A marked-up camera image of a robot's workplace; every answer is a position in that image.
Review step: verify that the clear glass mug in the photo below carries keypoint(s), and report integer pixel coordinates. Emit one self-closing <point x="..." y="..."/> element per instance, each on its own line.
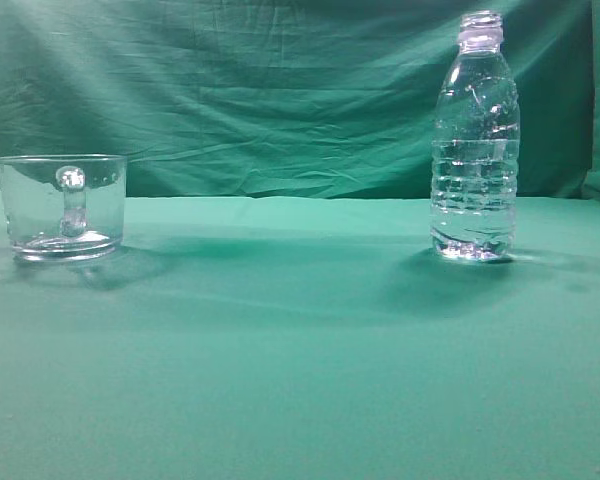
<point x="63" y="207"/>

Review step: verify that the green backdrop cloth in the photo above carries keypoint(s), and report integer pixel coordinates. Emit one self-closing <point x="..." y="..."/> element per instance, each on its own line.
<point x="319" y="99"/>

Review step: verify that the clear plastic water bottle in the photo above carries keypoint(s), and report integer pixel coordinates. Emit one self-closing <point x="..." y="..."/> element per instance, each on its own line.
<point x="475" y="147"/>

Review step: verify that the green table cloth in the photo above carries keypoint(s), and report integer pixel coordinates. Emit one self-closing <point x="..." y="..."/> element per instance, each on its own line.
<point x="286" y="338"/>

